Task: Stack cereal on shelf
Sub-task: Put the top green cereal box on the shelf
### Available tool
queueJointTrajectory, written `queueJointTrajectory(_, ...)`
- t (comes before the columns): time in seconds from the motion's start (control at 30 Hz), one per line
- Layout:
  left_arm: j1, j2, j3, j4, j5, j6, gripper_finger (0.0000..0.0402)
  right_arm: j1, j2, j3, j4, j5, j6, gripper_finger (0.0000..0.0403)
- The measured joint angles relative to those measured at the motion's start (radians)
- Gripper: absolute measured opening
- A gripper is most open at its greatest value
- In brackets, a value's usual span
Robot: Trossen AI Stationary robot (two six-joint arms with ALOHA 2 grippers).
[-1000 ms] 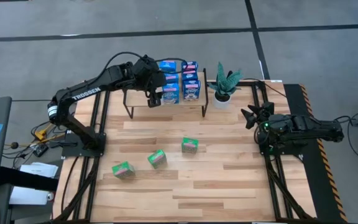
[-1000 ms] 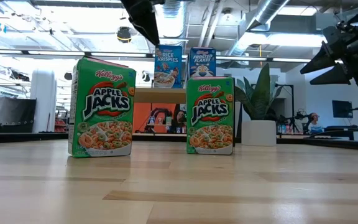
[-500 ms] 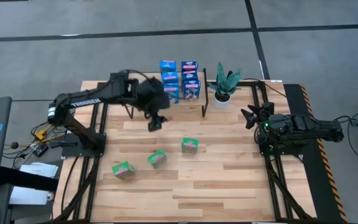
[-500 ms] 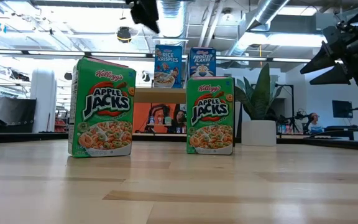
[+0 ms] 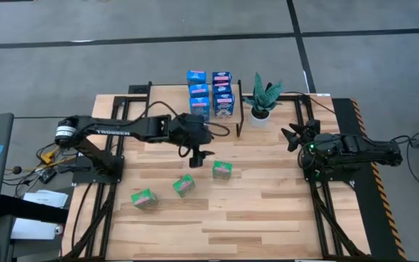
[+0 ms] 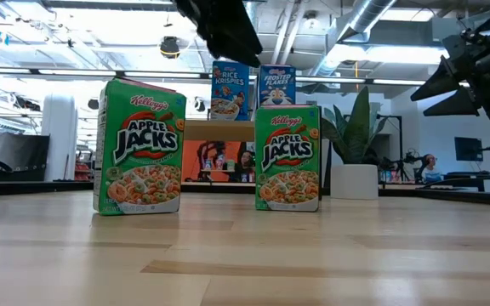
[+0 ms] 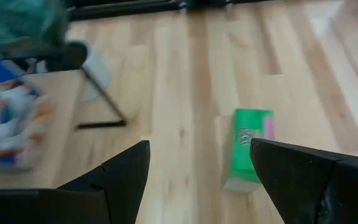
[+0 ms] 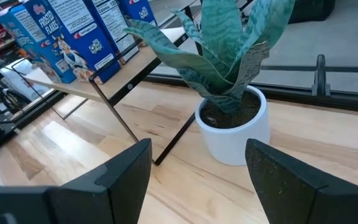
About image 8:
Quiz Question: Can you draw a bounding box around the snake plant in white pot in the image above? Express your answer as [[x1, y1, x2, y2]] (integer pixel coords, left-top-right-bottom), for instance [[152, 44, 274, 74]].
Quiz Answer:
[[123, 0, 296, 166]]

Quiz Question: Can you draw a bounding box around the blue Frosted Flakes cereal box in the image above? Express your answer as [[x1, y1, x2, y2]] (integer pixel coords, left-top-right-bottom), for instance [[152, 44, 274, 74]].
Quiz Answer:
[[116, 0, 157, 27], [23, 0, 121, 84], [84, 0, 140, 65]]

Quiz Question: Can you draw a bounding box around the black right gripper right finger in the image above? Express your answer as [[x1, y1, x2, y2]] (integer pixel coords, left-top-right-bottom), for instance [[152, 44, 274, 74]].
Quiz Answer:
[[246, 139, 358, 224]]

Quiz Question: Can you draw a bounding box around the black aluminium table frame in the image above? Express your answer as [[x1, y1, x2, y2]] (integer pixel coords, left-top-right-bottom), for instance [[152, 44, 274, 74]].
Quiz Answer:
[[11, 54, 358, 130]]

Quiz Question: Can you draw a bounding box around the black bulky object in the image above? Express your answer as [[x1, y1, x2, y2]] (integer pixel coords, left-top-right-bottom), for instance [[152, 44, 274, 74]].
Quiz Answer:
[[287, 0, 337, 25]]

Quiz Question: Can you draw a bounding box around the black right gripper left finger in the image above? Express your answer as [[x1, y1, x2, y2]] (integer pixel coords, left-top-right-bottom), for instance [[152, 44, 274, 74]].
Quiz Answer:
[[45, 138, 153, 224]]

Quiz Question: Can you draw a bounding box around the wooden shelf black metal frame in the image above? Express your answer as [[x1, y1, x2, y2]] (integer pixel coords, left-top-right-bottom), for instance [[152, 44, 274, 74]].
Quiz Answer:
[[11, 0, 204, 166]]

